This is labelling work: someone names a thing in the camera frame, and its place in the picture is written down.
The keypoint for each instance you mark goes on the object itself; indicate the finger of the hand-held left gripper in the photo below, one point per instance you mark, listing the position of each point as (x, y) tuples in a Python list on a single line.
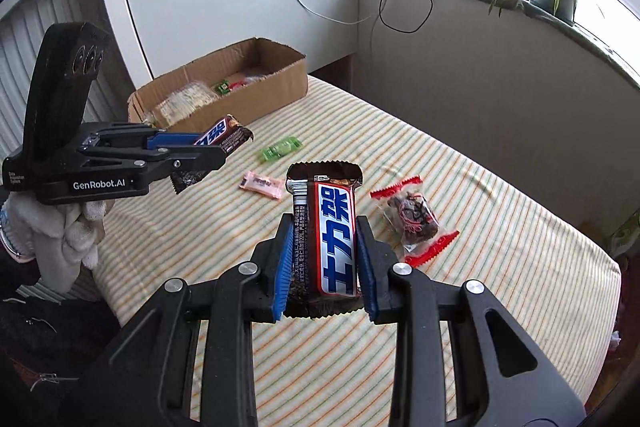
[(190, 161), (170, 138)]

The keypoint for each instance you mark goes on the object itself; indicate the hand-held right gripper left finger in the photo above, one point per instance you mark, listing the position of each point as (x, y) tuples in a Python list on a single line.
[(282, 277)]

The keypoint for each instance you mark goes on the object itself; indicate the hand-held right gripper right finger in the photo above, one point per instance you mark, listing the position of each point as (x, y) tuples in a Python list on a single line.
[(365, 277)]

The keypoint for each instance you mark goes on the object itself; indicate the clear cracker packet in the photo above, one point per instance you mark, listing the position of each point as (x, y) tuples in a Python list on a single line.
[(185, 104)]

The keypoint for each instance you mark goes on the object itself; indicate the dark chocolate bar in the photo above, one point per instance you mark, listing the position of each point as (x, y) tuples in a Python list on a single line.
[(222, 134), (332, 232)]

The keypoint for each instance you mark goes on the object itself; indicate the green-white snack packet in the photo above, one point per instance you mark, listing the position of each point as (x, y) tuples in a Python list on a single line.
[(223, 87)]

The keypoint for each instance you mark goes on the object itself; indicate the small red-edged snack packet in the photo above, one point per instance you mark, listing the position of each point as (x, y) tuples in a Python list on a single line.
[(240, 82)]

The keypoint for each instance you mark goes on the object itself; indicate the brown cardboard box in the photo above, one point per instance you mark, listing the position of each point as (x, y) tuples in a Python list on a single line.
[(270, 92)]

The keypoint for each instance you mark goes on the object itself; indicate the person's left hand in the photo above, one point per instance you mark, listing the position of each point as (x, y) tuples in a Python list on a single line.
[(65, 232)]

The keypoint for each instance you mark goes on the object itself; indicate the white slatted panel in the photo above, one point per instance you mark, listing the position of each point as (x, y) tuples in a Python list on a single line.
[(30, 37)]

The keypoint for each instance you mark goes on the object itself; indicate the pink snack packet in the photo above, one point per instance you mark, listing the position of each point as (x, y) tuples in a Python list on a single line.
[(262, 184)]

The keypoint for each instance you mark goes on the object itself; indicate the red-edged brown snack packet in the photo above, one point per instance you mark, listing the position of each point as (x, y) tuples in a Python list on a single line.
[(415, 217)]

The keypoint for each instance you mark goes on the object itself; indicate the green snack packet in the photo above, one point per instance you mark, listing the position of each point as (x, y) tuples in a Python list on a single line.
[(280, 150)]

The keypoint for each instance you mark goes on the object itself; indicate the person's dark clothing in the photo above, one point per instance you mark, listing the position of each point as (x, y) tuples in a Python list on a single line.
[(50, 347)]

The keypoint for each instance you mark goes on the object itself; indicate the floral cloth bag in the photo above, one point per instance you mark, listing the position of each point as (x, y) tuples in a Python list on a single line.
[(625, 232)]

